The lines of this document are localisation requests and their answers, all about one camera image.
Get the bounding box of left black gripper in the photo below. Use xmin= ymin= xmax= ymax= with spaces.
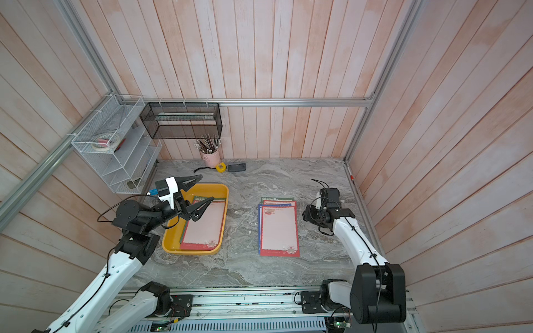
xmin=142 ymin=174 xmax=215 ymax=233

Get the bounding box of red bordered stationery paper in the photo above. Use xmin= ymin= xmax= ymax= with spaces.
xmin=262 ymin=200 xmax=296 ymax=207
xmin=180 ymin=202 xmax=226 ymax=251
xmin=260 ymin=205 xmax=301 ymax=258

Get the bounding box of yellow plastic storage tray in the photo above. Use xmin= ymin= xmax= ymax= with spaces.
xmin=161 ymin=182 xmax=230 ymax=257

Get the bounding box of green bordered stationery paper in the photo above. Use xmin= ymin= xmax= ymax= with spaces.
xmin=194 ymin=196 xmax=226 ymax=202
xmin=261 ymin=197 xmax=294 ymax=204

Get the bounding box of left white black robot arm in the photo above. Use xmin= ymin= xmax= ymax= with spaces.
xmin=46 ymin=175 xmax=214 ymax=332

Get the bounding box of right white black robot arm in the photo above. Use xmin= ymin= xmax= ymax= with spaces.
xmin=302 ymin=188 xmax=407 ymax=326

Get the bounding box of pink pencil cup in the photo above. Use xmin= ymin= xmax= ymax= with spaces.
xmin=201 ymin=150 xmax=222 ymax=168

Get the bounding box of yellow tape measure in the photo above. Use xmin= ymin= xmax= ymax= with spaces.
xmin=215 ymin=162 xmax=227 ymax=173

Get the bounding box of pencils bundle in cup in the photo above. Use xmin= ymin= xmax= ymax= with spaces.
xmin=195 ymin=135 xmax=221 ymax=155

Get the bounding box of tape roll on shelf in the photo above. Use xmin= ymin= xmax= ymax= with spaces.
xmin=90 ymin=133 xmax=124 ymax=152

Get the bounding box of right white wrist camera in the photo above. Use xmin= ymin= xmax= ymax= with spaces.
xmin=313 ymin=192 xmax=323 ymax=210

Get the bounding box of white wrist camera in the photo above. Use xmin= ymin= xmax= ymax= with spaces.
xmin=147 ymin=177 xmax=179 ymax=210
xmin=313 ymin=192 xmax=323 ymax=210

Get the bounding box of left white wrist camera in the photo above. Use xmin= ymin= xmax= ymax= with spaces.
xmin=147 ymin=177 xmax=179 ymax=210

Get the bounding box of black mesh wall basket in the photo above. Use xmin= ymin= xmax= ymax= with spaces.
xmin=140 ymin=102 xmax=223 ymax=140

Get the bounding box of white wire shelf rack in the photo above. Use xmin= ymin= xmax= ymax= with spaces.
xmin=72 ymin=94 xmax=162 ymax=195

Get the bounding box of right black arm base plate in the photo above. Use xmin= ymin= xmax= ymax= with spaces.
xmin=297 ymin=291 xmax=350 ymax=314

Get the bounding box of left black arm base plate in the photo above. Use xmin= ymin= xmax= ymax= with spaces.
xmin=148 ymin=294 xmax=194 ymax=319

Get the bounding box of aluminium front rail frame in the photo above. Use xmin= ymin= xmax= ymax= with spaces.
xmin=72 ymin=285 xmax=417 ymax=333

